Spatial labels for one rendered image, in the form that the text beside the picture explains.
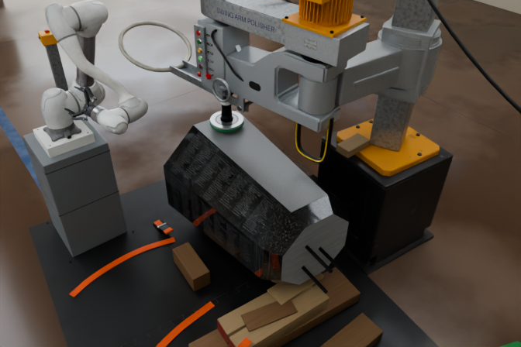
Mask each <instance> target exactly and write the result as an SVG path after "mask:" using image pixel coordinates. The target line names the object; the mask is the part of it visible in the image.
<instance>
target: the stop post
mask: <svg viewBox="0 0 521 347"><path fill-rule="evenodd" d="M38 34H39V35H40V38H41V40H40V42H41V43H42V44H43V45H44V46H45V48H46V51H47V56H48V59H49V62H50V67H51V70H52V74H53V79H54V81H55V85H56V88H60V89H63V90H64V91H68V90H69V89H68V86H67V81H66V77H65V74H64V69H63V65H62V62H61V59H60V54H59V50H58V47H57V43H58V42H57V40H56V39H55V37H54V36H53V34H52V32H51V31H49V32H48V33H45V32H44V30H42V31H38Z"/></svg>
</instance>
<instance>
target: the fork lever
mask: <svg viewBox="0 0 521 347"><path fill-rule="evenodd" d="M182 62H183V63H184V64H185V66H184V67H182V68H181V69H178V68H176V67H174V66H172V65H170V68H171V73H172V74H175V75H177V76H179V77H181V78H183V79H184V80H186V81H188V82H190V83H192V84H194V85H196V86H198V87H200V88H202V89H204V90H206V91H207V92H209V93H211V94H213V92H212V91H211V90H209V89H208V88H205V87H203V86H202V77H199V76H198V75H197V73H198V71H197V66H196V65H194V64H191V63H189V62H188V61H186V60H182ZM228 102H229V103H230V104H232V105H235V106H236V107H237V109H238V111H242V108H241V107H240V106H237V98H235V97H233V96H232V95H231V98H230V100H229V101H228ZM252 103H253V102H252V101H248V102H245V111H246V112H249V105H251V104H252Z"/></svg>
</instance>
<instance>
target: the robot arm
mask: <svg viewBox="0 0 521 347"><path fill-rule="evenodd" d="M108 15H109V14H108V10H107V8H106V7H105V5H104V4H103V3H102V2H99V1H95V0H87V1H82V2H76V3H74V4H72V5H69V6H64V7H63V6H62V4H59V3H55V2H54V3H51V4H49V5H48V6H47V7H46V8H45V16H46V20H47V24H48V26H49V28H50V31H51V32H52V34H53V36H54V37H55V39H56V40H57V42H58V43H59V44H60V46H61V47H62V48H63V50H64V51H65V52H66V54H67V55H68V56H69V57H70V59H71V60H72V62H73V63H74V64H75V65H76V66H77V77H76V78H75V79H74V80H73V81H72V84H71V87H70V90H68V91H64V90H63V89H60V88H50V89H48V90H46V91H45V92H44V93H43V94H42V97H41V109H42V113H43V117H44V120H45V123H46V124H47V127H44V128H43V131H44V132H46V133H47V134H48V136H49V137H50V138H51V140H52V142H56V141H57V140H59V139H63V138H65V137H66V138H67V139H70V138H71V135H74V134H77V133H80V132H81V129H79V128H78V127H77V126H76V125H75V124H74V120H85V121H88V119H87V117H88V116H89V117H91V119H92V120H93V121H95V122H97V123H98V124H99V125H100V126H101V127H102V128H103V129H105V130H107V131H109V132H111V133H114V134H117V135H121V134H123V133H124V132H126V130H127V129H128V124H130V123H132V122H135V121H136V120H138V119H140V118H142V117H143V116H144V115H145V114H146V113H147V109H148V105H147V103H146V102H145V101H144V100H143V99H141V98H136V97H135V96H133V95H131V94H130V93H129V92H128V91H127V90H126V89H125V87H124V86H123V85H122V84H120V83H119V82H118V81H117V80H116V79H114V78H113V77H111V76H109V75H108V74H107V73H105V72H104V71H102V70H100V69H98V68H97V67H96V66H95V38H96V35H97V34H98V32H99V30H100V29H101V27H102V24H103V23H105V21H106V20H107V18H108ZM76 33H77V34H76ZM97 81H99V82H101V83H103V84H104V85H106V86H108V87H109V88H111V89H112V90H113V91H114V92H115V93H116V94H117V95H118V97H119V103H118V106H119V107H118V108H115V109H110V110H108V109H106V108H103V107H101V106H98V105H99V104H100V103H101V102H102V101H103V100H104V98H105V89H104V88H103V86H102V85H101V84H100V83H99V82H97ZM83 114H85V116H84V117H77V116H79V115H83Z"/></svg>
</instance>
